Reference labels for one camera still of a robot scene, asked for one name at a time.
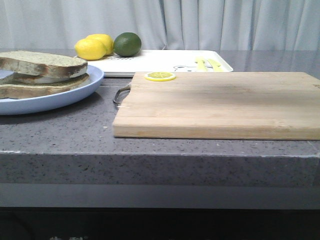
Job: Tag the white bear tray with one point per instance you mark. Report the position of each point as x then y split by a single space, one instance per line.
157 61

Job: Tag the fried egg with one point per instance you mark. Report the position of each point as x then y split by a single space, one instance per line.
47 80

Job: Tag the rear yellow lemon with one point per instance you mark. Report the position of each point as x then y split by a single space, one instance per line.
106 40

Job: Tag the yellow lemon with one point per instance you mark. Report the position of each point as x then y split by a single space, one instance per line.
90 49
106 40

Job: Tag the blue round plate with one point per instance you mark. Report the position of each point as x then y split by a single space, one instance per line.
45 103

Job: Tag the green lime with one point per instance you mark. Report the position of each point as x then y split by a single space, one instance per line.
127 44

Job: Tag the lemon slice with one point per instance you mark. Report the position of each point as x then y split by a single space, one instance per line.
159 76

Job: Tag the yellow plastic fork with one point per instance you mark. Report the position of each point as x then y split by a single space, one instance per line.
200 61

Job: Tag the wooden cutting board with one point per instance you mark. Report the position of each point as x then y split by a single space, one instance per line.
222 105

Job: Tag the front yellow lemon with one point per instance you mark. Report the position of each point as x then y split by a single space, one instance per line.
90 49

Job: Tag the yellow plastic knife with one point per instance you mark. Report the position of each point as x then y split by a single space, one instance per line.
216 66

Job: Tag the grey curtain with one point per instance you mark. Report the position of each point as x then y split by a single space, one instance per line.
261 25

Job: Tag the bread slice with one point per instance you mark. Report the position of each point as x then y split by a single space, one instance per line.
42 64
22 86

